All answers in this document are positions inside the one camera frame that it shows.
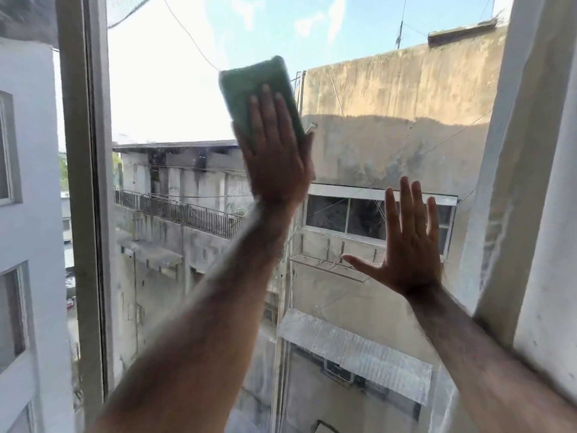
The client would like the green cleaning cloth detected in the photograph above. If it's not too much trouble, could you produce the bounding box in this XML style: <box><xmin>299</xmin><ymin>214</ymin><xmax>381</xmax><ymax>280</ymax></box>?
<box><xmin>218</xmin><ymin>55</ymin><xmax>308</xmax><ymax>148</ymax></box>

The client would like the beige concrete building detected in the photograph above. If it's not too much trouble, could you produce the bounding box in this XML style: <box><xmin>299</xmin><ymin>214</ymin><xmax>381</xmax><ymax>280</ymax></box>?
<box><xmin>282</xmin><ymin>15</ymin><xmax>509</xmax><ymax>433</ymax></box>

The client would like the grey mesh netting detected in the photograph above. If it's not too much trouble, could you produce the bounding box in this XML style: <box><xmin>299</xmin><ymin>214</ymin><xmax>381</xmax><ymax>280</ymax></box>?
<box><xmin>105</xmin><ymin>0</ymin><xmax>157</xmax><ymax>29</ymax></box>

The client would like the person's left hand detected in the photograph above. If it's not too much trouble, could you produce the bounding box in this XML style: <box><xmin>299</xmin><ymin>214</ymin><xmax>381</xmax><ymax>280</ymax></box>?
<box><xmin>233</xmin><ymin>83</ymin><xmax>316</xmax><ymax>212</ymax></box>

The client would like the clear window glass pane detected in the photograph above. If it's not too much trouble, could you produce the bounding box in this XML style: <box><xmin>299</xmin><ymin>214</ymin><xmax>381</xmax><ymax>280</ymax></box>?
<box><xmin>105</xmin><ymin>0</ymin><xmax>512</xmax><ymax>433</ymax></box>

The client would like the person's right forearm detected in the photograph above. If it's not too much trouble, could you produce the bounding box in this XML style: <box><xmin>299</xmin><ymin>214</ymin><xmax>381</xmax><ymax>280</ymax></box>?
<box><xmin>406</xmin><ymin>285</ymin><xmax>577</xmax><ymax>433</ymax></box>

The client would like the corrugated metal awning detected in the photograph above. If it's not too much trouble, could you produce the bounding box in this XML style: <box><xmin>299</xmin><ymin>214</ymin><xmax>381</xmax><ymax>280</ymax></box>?
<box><xmin>277</xmin><ymin>308</ymin><xmax>434</xmax><ymax>407</ymax></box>

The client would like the grey weathered building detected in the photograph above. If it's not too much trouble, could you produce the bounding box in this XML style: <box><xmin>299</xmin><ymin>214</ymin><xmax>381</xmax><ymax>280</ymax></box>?
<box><xmin>112</xmin><ymin>140</ymin><xmax>289</xmax><ymax>402</ymax></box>

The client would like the black metal balcony railing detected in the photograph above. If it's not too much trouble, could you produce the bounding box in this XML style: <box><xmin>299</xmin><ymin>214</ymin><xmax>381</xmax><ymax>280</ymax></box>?
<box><xmin>114</xmin><ymin>188</ymin><xmax>245</xmax><ymax>240</ymax></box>

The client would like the person's right hand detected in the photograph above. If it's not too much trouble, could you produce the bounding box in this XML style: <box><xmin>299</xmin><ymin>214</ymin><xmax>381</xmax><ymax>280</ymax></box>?
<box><xmin>341</xmin><ymin>176</ymin><xmax>445</xmax><ymax>299</ymax></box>

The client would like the grey window frame post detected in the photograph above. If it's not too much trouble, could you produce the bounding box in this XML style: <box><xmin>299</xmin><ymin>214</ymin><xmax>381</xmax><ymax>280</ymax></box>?
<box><xmin>55</xmin><ymin>0</ymin><xmax>114</xmax><ymax>433</ymax></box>

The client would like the white neighbouring building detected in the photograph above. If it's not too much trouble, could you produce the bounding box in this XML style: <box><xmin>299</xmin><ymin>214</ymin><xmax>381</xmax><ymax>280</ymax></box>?
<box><xmin>0</xmin><ymin>37</ymin><xmax>76</xmax><ymax>433</ymax></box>

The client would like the person's left forearm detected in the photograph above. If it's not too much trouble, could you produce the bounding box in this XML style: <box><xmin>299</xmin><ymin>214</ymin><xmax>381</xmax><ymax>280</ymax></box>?
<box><xmin>88</xmin><ymin>200</ymin><xmax>299</xmax><ymax>433</ymax></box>

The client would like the white window side frame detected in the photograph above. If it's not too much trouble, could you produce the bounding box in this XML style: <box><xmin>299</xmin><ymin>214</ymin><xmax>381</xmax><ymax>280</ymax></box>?
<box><xmin>455</xmin><ymin>0</ymin><xmax>577</xmax><ymax>393</ymax></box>

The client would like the rooftop antenna pole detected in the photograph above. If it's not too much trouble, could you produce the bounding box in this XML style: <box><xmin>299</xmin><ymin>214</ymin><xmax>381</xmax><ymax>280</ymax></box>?
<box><xmin>395</xmin><ymin>0</ymin><xmax>409</xmax><ymax>51</ymax></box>

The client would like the metal wall rack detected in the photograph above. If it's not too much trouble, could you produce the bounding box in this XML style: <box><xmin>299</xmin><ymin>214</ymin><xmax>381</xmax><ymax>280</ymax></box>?
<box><xmin>288</xmin><ymin>253</ymin><xmax>372</xmax><ymax>285</ymax></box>

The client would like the building sliding window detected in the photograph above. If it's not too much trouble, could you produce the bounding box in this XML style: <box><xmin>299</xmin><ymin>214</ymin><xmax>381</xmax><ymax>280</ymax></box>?
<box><xmin>303</xmin><ymin>184</ymin><xmax>459</xmax><ymax>258</ymax></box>

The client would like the thin overhead cable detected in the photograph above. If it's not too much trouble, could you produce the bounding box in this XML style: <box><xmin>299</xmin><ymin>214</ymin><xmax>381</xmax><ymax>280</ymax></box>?
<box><xmin>160</xmin><ymin>0</ymin><xmax>222</xmax><ymax>73</ymax></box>

